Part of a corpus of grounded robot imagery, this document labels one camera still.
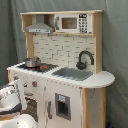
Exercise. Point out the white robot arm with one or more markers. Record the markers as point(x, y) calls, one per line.
point(12, 100)

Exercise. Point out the grey cabinet door handle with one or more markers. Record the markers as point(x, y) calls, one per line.
point(49, 110)

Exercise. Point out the right red oven knob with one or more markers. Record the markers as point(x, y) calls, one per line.
point(34, 83)

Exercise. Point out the white toy microwave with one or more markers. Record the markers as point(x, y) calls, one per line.
point(73, 23)

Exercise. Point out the black stovetop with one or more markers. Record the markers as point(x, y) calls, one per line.
point(43, 67)

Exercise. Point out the grey range hood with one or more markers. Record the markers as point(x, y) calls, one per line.
point(39, 26)

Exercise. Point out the oven door with handle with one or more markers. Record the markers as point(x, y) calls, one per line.
point(31, 106)

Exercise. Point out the wooden toy kitchen set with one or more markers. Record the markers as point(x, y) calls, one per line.
point(73, 50)

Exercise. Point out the grey ice dispenser panel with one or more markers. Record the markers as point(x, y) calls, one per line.
point(63, 106)

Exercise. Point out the silver cooking pot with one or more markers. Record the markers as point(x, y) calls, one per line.
point(32, 61)

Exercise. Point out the grey sink basin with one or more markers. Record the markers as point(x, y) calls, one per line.
point(73, 74)

